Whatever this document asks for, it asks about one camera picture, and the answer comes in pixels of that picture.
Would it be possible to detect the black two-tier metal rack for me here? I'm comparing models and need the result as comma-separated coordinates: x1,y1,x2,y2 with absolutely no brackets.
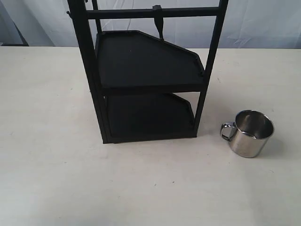
68,0,228,144

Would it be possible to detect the black hook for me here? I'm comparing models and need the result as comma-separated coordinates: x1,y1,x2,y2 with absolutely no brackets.
152,5,164,40

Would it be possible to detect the stainless steel mug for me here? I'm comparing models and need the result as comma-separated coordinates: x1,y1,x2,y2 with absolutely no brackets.
220,110,275,158

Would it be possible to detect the white backdrop cloth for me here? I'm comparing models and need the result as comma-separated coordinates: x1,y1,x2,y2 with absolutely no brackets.
0,0,301,48

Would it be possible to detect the dark vertical panel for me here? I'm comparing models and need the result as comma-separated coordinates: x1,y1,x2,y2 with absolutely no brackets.
0,7,29,47

